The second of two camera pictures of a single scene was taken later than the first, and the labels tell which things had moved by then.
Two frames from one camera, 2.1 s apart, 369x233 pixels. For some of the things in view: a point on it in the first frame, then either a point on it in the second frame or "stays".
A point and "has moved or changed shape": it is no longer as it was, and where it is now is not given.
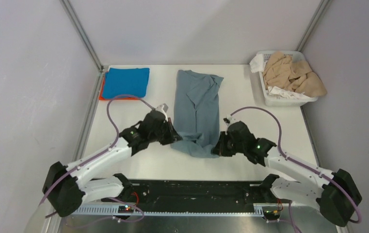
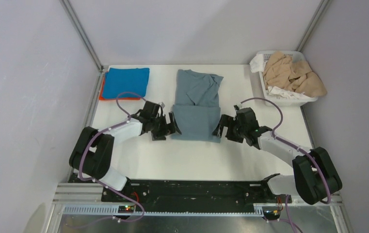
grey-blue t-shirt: (197, 113) has moved or changed shape
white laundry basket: (272, 100) stays
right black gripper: (220, 150) → (224, 122)
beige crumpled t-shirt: (281, 71) stays
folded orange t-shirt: (101, 96) stays
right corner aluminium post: (313, 24) stays
